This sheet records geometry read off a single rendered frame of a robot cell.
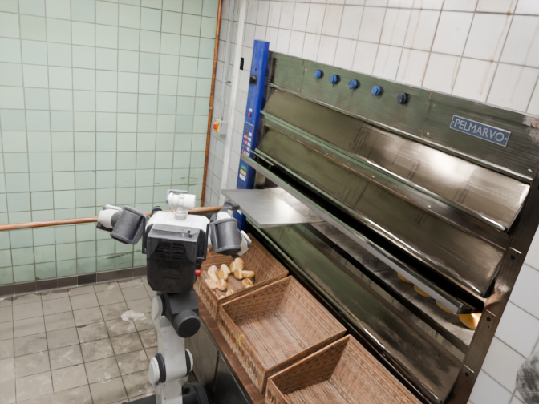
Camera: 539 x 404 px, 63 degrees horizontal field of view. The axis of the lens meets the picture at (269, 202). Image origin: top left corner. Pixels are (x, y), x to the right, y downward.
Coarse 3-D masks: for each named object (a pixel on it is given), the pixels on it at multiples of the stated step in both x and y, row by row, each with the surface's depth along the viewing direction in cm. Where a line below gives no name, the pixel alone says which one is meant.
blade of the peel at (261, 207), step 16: (224, 192) 289; (240, 192) 299; (256, 192) 303; (240, 208) 271; (256, 208) 277; (272, 208) 281; (288, 208) 285; (256, 224) 255; (272, 224) 256; (288, 224) 262
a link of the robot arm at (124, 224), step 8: (112, 216) 198; (120, 216) 192; (128, 216) 191; (136, 216) 193; (112, 224) 198; (120, 224) 190; (128, 224) 191; (136, 224) 194; (120, 232) 189; (128, 232) 191
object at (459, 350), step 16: (304, 224) 265; (320, 240) 250; (336, 256) 238; (352, 272) 227; (368, 272) 222; (384, 288) 210; (400, 304) 200; (416, 320) 192; (432, 320) 191; (432, 336) 185; (448, 336) 182; (464, 352) 173
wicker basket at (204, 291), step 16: (256, 240) 310; (208, 256) 309; (224, 256) 316; (240, 256) 323; (256, 256) 307; (272, 256) 292; (256, 272) 304; (272, 272) 290; (288, 272) 277; (208, 288) 270; (240, 288) 300; (256, 288) 269; (208, 304) 272
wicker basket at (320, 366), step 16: (320, 352) 219; (336, 352) 226; (352, 352) 223; (368, 352) 216; (288, 368) 211; (304, 368) 218; (320, 368) 224; (336, 368) 230; (352, 368) 222; (368, 368) 214; (384, 368) 207; (272, 384) 205; (288, 384) 216; (304, 384) 223; (320, 384) 227; (336, 384) 228; (352, 384) 220; (384, 384) 205; (400, 384) 199; (272, 400) 207; (288, 400) 215; (304, 400) 217; (320, 400) 218; (336, 400) 219; (352, 400) 218; (384, 400) 204; (400, 400) 198; (416, 400) 191
